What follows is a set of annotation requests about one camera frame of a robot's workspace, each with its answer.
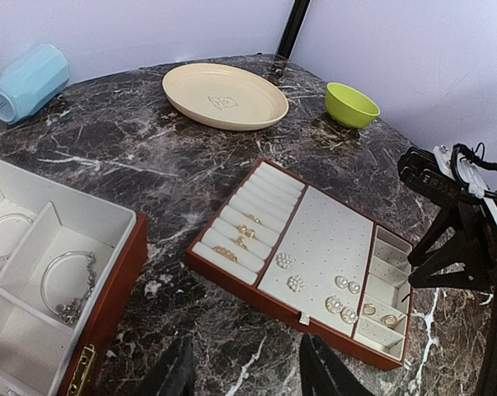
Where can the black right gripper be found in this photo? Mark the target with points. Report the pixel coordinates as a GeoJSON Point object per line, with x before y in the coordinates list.
{"type": "Point", "coordinates": [459, 251]}

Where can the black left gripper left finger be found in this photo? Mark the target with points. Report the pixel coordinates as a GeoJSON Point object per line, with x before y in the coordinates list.
{"type": "Point", "coordinates": [174, 372]}

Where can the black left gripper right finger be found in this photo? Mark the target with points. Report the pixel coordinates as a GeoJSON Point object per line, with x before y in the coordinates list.
{"type": "Point", "coordinates": [323, 372]}

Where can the red earring tray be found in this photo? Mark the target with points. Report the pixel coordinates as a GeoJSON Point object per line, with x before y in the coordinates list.
{"type": "Point", "coordinates": [273, 211]}

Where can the red wooden jewelry box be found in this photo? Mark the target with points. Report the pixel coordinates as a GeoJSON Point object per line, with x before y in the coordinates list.
{"type": "Point", "coordinates": [39, 355]}

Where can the pearl cluster earring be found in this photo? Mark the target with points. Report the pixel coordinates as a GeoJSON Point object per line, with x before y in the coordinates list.
{"type": "Point", "coordinates": [284, 260]}
{"type": "Point", "coordinates": [296, 283]}

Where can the round crystal rim earring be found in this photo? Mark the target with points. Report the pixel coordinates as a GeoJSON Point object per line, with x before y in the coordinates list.
{"type": "Point", "coordinates": [333, 304]}

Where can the gold hoop earring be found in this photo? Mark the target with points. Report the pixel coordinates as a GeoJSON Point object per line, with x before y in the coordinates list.
{"type": "Point", "coordinates": [390, 320]}
{"type": "Point", "coordinates": [369, 309]}

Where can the silver bangle right compartment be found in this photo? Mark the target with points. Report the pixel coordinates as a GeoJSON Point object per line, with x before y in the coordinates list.
{"type": "Point", "coordinates": [67, 283]}

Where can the silver bangle compartment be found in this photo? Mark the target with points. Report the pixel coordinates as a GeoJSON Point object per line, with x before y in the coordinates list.
{"type": "Point", "coordinates": [12, 227]}
{"type": "Point", "coordinates": [67, 283]}

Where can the green small bowl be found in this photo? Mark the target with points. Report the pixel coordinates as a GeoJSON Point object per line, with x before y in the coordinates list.
{"type": "Point", "coordinates": [349, 107]}

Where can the silver bangle back compartment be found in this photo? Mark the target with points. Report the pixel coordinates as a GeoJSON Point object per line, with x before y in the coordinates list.
{"type": "Point", "coordinates": [12, 227]}

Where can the cream ceramic plate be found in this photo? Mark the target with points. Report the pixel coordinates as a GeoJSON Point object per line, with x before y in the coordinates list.
{"type": "Point", "coordinates": [224, 97]}

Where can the light blue cup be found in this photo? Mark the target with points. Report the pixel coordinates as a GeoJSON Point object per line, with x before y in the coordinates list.
{"type": "Point", "coordinates": [31, 81]}

